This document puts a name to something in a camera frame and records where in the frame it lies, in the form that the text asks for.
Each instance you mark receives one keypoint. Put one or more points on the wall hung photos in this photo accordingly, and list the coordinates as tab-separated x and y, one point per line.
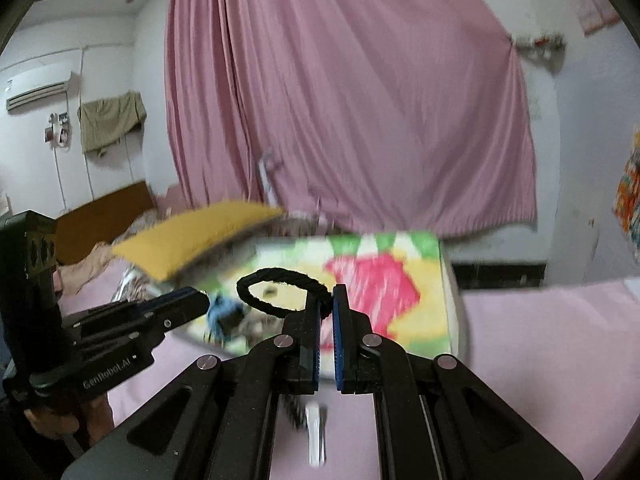
59	132

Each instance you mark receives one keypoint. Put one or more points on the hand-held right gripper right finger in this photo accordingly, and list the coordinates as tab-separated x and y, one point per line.
339	340

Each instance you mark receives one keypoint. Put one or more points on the floral patterned pillow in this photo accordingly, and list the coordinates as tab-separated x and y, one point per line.
135	287

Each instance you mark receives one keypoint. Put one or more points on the brown wooden headboard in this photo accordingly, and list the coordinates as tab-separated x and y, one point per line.
105	225

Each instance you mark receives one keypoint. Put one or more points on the white air conditioner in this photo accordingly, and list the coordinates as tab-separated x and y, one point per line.
37	92

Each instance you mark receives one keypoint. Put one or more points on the white desk lamp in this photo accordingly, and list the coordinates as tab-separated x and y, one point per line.
267	175

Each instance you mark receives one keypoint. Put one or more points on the painted cardboard box tray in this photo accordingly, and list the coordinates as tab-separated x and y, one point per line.
380	280

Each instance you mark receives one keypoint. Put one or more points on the green hanging cloth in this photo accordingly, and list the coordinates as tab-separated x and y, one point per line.
110	120

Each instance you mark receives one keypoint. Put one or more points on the colourful wall sticker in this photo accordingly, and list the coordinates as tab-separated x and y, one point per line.
629	200

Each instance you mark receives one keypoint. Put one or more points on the pink bed sheet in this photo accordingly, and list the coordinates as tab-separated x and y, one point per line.
525	360

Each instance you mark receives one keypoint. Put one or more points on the pink curtain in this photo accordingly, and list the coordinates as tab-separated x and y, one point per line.
350	100

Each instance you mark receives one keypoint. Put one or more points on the person's left hand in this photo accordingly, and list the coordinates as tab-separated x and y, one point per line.
55	422

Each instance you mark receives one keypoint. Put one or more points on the blue smartwatch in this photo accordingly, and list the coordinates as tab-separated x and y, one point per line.
222	317

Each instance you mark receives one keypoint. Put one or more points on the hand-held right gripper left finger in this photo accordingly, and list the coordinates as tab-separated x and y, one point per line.
315	340

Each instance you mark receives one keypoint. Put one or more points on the group of wall certificates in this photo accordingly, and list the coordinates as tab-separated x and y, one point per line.
592	2

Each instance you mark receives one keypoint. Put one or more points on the yellow pillow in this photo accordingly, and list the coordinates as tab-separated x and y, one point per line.
200	235

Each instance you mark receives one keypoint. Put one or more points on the beige blanket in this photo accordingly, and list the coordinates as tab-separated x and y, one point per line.
85	270

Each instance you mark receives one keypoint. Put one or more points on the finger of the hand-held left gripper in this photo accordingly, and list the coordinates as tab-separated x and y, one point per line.
175	296
185	315

